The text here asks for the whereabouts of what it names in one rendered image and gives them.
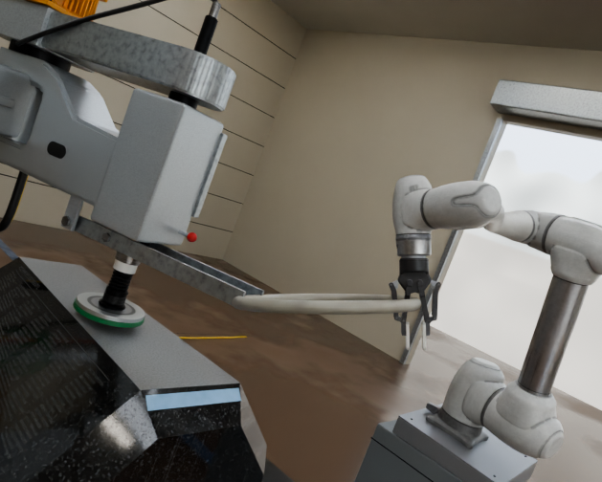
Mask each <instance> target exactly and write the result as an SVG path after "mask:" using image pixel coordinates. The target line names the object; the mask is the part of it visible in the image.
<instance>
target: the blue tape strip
mask: <svg viewBox="0 0 602 482"><path fill-rule="evenodd" d="M145 397H146V405H147V411H149V410H159V409H168V408H176V407H185V406H194V405H211V404H220V403H228V402H237V401H241V398H240V393H239V388H229V389H216V390H205V391H193V392H181V393H169V394H157V395H145Z"/></svg>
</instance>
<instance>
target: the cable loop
mask: <svg viewBox="0 0 602 482"><path fill-rule="evenodd" d="M28 177H29V175H27V174H25V173H23V172H21V171H19V174H18V177H17V180H16V183H15V186H14V189H13V192H12V195H11V199H10V202H9V205H8V208H7V210H6V213H5V215H4V217H3V219H2V221H1V222H0V231H3V230H5V229H6V228H7V227H8V226H9V225H10V223H11V221H12V219H13V217H14V215H15V213H16V211H17V209H18V206H19V203H20V200H21V197H22V194H23V191H24V188H25V185H26V183H27V180H28Z"/></svg>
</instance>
